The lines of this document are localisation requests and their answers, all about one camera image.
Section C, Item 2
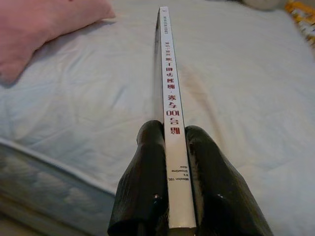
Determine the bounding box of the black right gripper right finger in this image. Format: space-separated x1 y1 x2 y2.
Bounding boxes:
184 125 274 236

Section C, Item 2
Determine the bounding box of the white quilted mattress pad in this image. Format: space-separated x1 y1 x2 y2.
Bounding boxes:
0 0 315 205

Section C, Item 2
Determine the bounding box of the cream plush toy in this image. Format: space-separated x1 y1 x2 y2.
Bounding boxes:
242 0 281 10

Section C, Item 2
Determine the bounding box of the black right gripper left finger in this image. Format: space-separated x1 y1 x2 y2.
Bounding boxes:
107 119 170 236

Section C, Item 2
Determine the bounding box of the yellow cartoon print blanket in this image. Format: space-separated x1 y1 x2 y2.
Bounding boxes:
285 0 315 49

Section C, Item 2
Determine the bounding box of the pink pillow with cartoon print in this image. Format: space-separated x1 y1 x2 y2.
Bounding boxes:
0 0 116 86

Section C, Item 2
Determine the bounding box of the grey quilted mattress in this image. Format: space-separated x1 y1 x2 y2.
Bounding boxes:
0 140 119 236

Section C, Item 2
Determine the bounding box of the dark green red cover book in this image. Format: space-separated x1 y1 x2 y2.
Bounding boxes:
151 6 197 231

